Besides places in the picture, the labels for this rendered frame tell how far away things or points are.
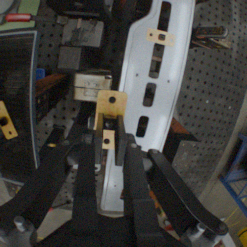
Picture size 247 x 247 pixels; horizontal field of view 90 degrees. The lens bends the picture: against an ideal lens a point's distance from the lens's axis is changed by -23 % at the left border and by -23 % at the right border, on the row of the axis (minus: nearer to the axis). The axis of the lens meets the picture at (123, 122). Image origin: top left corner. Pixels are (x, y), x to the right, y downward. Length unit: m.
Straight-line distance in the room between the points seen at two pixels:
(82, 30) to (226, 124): 0.98
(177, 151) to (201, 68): 0.49
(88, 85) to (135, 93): 0.15
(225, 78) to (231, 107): 0.20
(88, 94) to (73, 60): 0.09
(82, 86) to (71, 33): 0.13
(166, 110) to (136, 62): 0.17
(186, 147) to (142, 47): 0.35
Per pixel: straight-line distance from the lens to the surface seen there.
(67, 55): 0.35
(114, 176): 0.59
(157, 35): 0.46
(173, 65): 0.47
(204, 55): 0.89
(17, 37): 0.33
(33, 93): 0.32
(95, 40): 0.36
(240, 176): 2.90
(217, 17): 0.99
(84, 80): 0.36
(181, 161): 0.58
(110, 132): 0.22
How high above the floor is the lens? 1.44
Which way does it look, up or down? 66 degrees down
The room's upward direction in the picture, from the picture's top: 167 degrees clockwise
